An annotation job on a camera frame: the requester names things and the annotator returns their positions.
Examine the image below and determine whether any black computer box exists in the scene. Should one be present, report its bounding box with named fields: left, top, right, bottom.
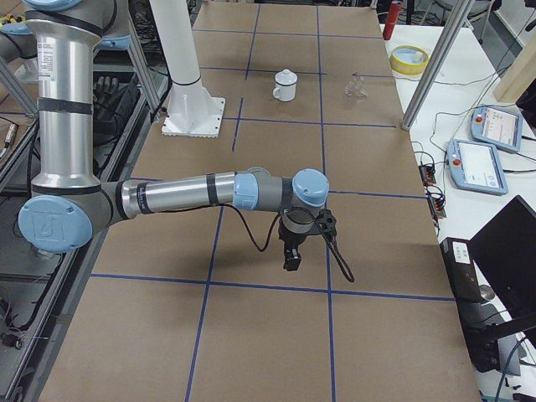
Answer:
left=441, top=237, right=523, bottom=376

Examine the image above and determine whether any red cylinder tube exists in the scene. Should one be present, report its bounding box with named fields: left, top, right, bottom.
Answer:
left=382, top=0, right=403, bottom=41

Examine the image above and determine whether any black monitor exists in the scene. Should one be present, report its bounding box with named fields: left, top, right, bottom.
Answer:
left=468, top=195, right=535, bottom=343

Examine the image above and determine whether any teach pendant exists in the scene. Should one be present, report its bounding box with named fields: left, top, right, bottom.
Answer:
left=446, top=139, right=508, bottom=195
left=470, top=105, right=523, bottom=153

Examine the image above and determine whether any yellow rimmed bowl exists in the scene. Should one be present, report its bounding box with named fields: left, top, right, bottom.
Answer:
left=389, top=45, right=430, bottom=75

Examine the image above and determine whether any far teach pendant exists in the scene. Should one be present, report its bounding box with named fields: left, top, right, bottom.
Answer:
left=470, top=105, right=523, bottom=153

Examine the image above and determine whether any clear glass funnel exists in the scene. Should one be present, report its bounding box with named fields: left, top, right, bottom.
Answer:
left=344, top=72, right=369, bottom=99

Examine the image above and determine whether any white ceramic lid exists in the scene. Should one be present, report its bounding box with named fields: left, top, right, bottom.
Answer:
left=275, top=69, right=298, bottom=86

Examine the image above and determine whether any aluminium frame post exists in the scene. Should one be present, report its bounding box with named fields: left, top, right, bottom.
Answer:
left=401, top=0, right=474, bottom=131

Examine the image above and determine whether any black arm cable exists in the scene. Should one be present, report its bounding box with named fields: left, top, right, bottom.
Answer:
left=221, top=204, right=356, bottom=284

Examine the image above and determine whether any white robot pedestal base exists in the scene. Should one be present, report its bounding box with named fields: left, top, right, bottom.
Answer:
left=150, top=0, right=225, bottom=138

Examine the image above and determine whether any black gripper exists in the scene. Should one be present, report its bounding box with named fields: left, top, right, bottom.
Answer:
left=278, top=211, right=337, bottom=271

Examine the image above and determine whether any white enamel mug blue rim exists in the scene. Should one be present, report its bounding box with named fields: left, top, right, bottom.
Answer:
left=272, top=81, right=297, bottom=102

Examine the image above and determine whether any near teach pendant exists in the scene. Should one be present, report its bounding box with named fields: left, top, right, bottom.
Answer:
left=446, top=139, right=508, bottom=195

